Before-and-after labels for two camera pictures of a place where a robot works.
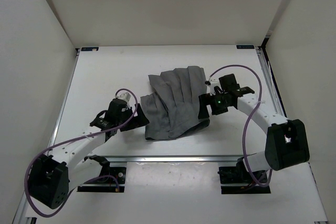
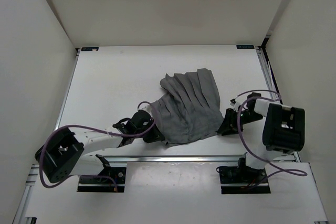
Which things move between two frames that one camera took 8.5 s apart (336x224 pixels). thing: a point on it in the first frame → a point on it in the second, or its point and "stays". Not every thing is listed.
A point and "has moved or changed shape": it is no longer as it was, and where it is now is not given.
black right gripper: (207, 99) → (227, 127)
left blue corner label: (95, 49) stays
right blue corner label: (245, 46) stays
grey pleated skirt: (171, 110) has moved or changed shape
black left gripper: (139, 120) → (155, 135)
